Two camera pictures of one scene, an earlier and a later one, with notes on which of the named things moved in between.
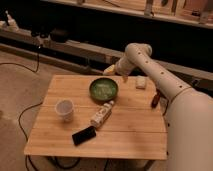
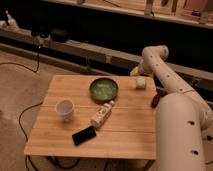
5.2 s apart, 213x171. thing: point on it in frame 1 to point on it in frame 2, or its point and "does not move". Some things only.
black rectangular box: [84, 135] does not move
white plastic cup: [65, 108] does not move
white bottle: [102, 114] does not move
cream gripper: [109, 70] to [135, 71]
